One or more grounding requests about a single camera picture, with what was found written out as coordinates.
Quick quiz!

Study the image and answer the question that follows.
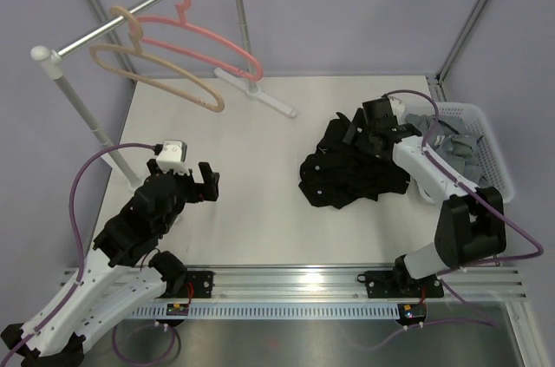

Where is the white slotted cable duct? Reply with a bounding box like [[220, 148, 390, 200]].
[[127, 302, 400, 320]]

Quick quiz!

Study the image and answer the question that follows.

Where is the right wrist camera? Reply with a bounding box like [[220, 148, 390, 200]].
[[388, 96, 407, 120]]

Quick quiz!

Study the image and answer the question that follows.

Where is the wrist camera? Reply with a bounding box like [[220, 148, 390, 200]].
[[155, 140, 187, 175], [388, 96, 407, 120]]

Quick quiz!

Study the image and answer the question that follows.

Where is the black shirt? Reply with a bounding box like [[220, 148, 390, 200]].
[[298, 108, 410, 209]]

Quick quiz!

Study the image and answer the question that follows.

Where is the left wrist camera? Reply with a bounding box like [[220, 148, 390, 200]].
[[155, 140, 187, 175]]

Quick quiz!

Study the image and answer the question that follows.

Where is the pink plastic hanger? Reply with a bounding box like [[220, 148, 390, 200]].
[[137, 0, 264, 82]]

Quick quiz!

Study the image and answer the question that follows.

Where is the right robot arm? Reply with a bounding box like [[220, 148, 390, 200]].
[[356, 96, 506, 298]]

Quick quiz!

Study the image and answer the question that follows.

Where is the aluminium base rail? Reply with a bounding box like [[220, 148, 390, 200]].
[[60, 263, 526, 303]]

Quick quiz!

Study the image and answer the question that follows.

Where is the metal clothes rack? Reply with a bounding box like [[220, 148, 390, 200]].
[[31, 0, 297, 189]]

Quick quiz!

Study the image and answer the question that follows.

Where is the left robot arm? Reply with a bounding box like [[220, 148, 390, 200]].
[[1, 159, 220, 366]]

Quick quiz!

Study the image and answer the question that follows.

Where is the grey shirt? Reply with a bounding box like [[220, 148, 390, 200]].
[[428, 115, 490, 187]]

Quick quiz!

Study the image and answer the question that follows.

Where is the white plastic basket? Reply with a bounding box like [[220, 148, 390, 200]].
[[393, 102, 514, 206]]

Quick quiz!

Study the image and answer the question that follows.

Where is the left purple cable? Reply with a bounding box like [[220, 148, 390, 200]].
[[0, 141, 179, 367]]

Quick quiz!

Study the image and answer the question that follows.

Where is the beige plastic hanger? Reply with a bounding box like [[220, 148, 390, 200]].
[[88, 4, 225, 115]]

